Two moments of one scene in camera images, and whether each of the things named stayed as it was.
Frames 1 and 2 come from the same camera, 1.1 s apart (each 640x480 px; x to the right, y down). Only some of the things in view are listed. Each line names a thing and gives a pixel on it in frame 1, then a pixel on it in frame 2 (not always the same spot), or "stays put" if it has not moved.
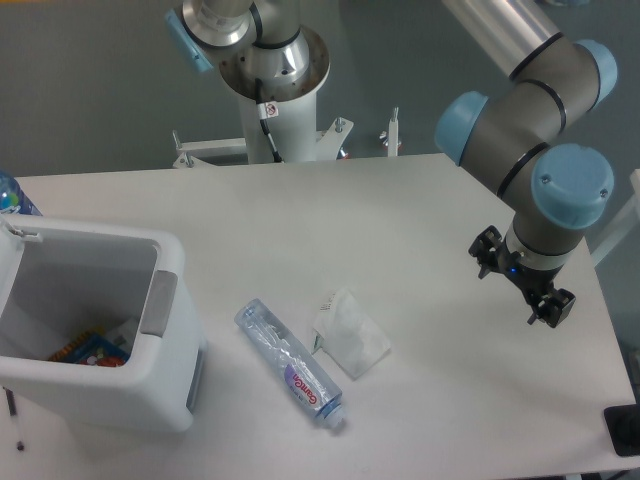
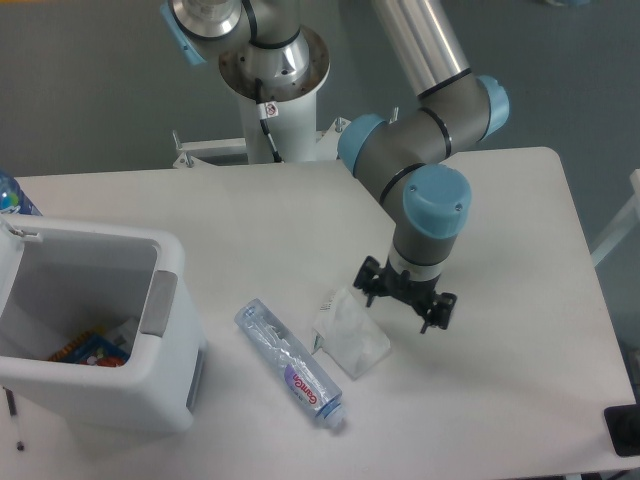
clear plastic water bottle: x=305 y=379 stays put
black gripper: x=532 y=282 to x=420 y=293
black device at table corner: x=623 y=428 stays put
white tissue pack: x=349 y=335 stays put
